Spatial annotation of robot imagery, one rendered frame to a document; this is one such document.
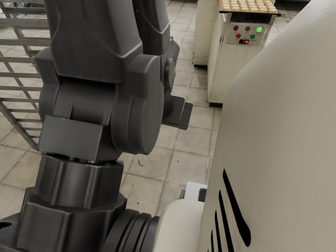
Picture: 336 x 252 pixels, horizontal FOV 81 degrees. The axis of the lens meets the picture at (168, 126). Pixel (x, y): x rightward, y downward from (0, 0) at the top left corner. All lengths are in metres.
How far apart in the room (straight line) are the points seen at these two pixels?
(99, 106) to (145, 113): 0.04
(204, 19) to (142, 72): 2.20
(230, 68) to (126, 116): 1.66
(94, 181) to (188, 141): 1.60
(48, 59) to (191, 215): 0.17
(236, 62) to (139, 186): 1.25
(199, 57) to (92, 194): 2.41
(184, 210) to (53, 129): 0.13
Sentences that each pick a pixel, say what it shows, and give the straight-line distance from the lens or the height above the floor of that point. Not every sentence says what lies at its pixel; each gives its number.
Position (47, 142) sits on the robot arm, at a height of 1.25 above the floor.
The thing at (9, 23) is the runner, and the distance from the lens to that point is 1.17.
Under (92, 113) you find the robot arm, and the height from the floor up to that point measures 1.26.
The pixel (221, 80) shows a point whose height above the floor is 0.35.
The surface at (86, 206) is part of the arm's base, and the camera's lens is 0.18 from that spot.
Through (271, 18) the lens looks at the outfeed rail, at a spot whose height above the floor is 0.89.
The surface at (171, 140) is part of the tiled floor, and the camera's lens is 1.75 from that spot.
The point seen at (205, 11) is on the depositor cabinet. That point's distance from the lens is 2.32.
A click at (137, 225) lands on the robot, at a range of 0.18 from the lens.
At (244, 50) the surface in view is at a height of 0.64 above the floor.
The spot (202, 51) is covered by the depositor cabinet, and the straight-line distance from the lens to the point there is 2.48.
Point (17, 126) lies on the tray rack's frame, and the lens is 1.68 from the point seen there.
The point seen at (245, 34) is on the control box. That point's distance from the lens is 1.65.
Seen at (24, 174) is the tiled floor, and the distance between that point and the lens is 1.92.
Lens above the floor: 1.38
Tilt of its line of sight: 48 degrees down
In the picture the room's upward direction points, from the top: straight up
